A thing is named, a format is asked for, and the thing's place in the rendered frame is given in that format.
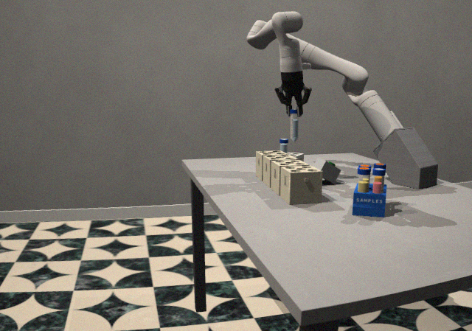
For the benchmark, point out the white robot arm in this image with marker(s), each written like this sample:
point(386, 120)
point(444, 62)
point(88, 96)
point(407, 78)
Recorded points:
point(294, 51)

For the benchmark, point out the blue sample tube rack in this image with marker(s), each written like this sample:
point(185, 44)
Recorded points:
point(369, 203)

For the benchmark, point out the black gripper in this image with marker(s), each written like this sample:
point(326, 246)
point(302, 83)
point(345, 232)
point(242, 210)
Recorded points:
point(292, 85)

